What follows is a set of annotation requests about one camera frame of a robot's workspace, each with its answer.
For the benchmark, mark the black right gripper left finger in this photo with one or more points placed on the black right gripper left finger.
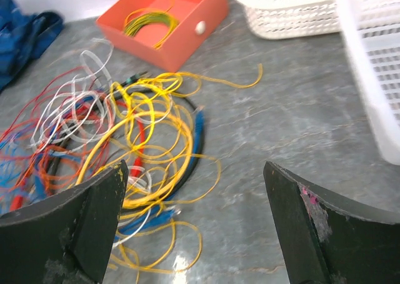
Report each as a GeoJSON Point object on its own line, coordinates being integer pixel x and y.
{"type": "Point", "coordinates": [68, 237]}

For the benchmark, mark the middle white perforated basket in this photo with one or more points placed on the middle white perforated basket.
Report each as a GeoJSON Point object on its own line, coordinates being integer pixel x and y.
{"type": "Point", "coordinates": [370, 31]}

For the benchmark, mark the rounded white perforated basket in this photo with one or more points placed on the rounded white perforated basket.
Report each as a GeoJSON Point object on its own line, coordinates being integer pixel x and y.
{"type": "Point", "coordinates": [284, 19]}

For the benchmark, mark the blue plaid cloth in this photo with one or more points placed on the blue plaid cloth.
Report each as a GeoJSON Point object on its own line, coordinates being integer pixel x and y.
{"type": "Point", "coordinates": [24, 38]}

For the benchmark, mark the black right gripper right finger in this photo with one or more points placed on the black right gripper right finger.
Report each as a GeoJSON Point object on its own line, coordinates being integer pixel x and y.
{"type": "Point", "coordinates": [328, 238]}

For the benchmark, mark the orange plastic box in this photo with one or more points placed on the orange plastic box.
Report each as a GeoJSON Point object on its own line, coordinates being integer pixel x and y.
{"type": "Point", "coordinates": [164, 33]}

